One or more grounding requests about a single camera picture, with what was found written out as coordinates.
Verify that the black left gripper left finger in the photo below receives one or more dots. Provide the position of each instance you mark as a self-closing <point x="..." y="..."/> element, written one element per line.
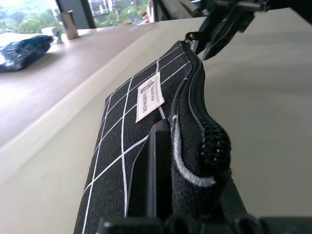
<point x="151" y="175"/>

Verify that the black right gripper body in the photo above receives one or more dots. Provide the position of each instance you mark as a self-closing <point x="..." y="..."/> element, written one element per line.
<point x="226" y="5"/>

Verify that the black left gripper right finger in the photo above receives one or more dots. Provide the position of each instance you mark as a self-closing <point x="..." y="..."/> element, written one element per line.
<point x="232" y="202"/>

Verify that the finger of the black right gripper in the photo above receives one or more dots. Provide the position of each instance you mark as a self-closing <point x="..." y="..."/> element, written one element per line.
<point x="226" y="34"/>
<point x="209" y="26"/>

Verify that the black grid-pattern zipper pouch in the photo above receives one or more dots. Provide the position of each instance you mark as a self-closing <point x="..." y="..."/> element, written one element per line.
<point x="117" y="136"/>

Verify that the silver metal cup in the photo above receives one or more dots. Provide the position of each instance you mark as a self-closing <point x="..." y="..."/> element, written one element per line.
<point x="67" y="24"/>

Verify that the small white object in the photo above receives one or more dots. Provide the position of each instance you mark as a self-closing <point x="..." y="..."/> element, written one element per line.
<point x="52" y="34"/>

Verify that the blue plastic bag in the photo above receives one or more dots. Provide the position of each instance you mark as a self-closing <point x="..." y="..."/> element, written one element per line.
<point x="22" y="52"/>

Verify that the dark window frame pillar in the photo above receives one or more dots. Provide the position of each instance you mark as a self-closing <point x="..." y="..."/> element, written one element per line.
<point x="78" y="12"/>

